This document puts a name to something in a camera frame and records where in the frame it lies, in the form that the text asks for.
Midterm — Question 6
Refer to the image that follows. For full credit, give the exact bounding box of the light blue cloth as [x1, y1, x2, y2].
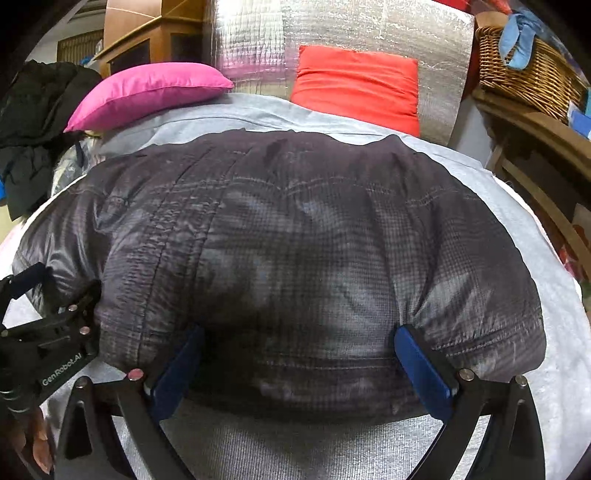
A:
[501, 10, 543, 70]

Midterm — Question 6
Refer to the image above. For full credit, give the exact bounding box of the pink pillow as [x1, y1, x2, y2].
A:
[64, 63, 235, 134]

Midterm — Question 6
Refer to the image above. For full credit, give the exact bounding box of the silver foil mat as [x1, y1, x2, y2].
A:
[208, 0, 476, 148]

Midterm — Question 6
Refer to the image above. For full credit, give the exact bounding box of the red pillow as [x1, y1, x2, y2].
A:
[289, 45, 422, 138]

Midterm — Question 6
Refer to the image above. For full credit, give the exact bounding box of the wicker basket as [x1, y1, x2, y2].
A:
[475, 25, 587, 124]

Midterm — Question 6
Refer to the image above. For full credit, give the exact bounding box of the pile of black clothes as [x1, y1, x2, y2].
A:
[0, 60, 105, 222]

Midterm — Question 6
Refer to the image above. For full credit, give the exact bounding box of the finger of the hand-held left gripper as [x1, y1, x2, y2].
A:
[0, 262, 51, 326]
[44, 279, 103, 335]

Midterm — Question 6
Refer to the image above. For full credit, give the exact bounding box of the light grey blanket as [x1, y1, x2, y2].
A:
[0, 92, 591, 480]

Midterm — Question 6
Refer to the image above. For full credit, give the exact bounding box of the dark grey quilted jacket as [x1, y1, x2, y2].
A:
[11, 129, 548, 423]

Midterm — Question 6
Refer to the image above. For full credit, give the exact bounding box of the blue white box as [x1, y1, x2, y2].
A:
[567, 88, 591, 139]

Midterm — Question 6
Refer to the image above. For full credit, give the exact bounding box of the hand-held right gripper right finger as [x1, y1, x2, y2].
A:
[394, 324, 546, 480]

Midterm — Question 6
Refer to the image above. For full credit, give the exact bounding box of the wooden cabinet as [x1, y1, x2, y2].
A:
[95, 0, 213, 79]

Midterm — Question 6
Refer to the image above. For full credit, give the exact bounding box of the person's left hand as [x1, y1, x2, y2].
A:
[16, 406, 57, 478]

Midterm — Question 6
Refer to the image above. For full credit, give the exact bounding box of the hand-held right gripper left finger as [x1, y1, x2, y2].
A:
[54, 323, 206, 480]

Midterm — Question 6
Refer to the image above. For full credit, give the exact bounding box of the wooden shelf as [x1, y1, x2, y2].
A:
[471, 88, 591, 278]

